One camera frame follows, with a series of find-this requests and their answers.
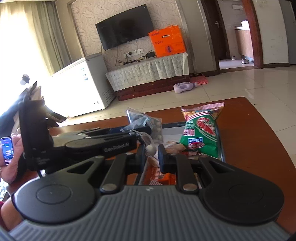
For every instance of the person's left hand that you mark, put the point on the person's left hand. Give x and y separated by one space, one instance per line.
15 173

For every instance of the beige bread packet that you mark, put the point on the beige bread packet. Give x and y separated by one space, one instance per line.
172 147

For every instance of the orange gift box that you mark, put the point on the orange gift box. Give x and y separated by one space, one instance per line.
167 41

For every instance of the green prawn cracker bag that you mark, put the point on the green prawn cracker bag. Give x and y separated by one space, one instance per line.
200 132

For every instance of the black router box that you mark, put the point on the black router box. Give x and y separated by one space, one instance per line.
151 54

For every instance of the long orange red snack packet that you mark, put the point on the long orange red snack packet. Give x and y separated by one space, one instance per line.
153 176

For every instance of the red wooden tv cabinet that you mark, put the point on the red wooden tv cabinet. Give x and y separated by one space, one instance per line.
150 88

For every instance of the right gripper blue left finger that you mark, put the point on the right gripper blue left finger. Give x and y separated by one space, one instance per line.
122 166

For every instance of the smartphone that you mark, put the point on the smartphone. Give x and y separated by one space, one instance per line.
7 149

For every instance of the white lace cabinet cloth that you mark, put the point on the white lace cabinet cloth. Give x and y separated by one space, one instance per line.
148 70

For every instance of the pink floor mat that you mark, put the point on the pink floor mat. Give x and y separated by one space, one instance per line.
198 79

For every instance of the folded ironing rack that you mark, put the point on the folded ironing rack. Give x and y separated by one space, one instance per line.
32 100

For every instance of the grey shallow box tray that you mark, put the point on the grey shallow box tray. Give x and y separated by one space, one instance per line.
171 133

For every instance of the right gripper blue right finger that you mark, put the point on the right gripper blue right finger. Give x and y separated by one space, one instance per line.
179 165

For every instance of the white chest freezer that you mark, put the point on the white chest freezer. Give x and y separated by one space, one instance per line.
79 88

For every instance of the white wall power strip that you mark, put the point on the white wall power strip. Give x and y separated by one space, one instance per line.
133 53

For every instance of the purple detergent bottle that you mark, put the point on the purple detergent bottle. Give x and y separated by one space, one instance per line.
184 86

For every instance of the wall mounted black television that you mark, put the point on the wall mounted black television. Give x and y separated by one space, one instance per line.
124 27

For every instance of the clear bag of grey candies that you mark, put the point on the clear bag of grey candies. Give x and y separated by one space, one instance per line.
148 129

